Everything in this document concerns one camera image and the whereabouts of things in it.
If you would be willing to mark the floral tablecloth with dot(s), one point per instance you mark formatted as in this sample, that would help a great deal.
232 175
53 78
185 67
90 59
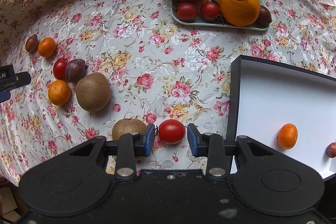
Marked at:
157 56

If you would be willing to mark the dark plum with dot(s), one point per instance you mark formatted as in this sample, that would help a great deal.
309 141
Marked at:
31 43
331 149
75 70
265 15

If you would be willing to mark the black box with white inside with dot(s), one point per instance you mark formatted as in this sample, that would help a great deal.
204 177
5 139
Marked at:
262 95

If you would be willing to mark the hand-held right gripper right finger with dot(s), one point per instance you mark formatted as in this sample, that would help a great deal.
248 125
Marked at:
192 141

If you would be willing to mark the small mandarin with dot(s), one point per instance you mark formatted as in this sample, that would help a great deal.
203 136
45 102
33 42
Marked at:
47 47
59 92
288 136

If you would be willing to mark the large orange with stem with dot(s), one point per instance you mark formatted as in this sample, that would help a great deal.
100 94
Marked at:
239 7

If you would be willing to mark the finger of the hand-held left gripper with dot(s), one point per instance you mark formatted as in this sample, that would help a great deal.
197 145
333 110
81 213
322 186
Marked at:
23 79

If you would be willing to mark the brown kiwi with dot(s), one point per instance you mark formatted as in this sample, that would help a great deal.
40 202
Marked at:
126 129
93 92

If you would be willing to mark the red cherry tomato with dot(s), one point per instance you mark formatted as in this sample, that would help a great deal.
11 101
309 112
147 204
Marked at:
172 131
187 12
210 11
59 69

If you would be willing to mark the light green tray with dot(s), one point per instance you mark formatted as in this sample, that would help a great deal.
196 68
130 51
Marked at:
237 27

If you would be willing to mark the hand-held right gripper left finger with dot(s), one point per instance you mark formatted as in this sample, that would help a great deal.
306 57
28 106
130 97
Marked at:
151 138

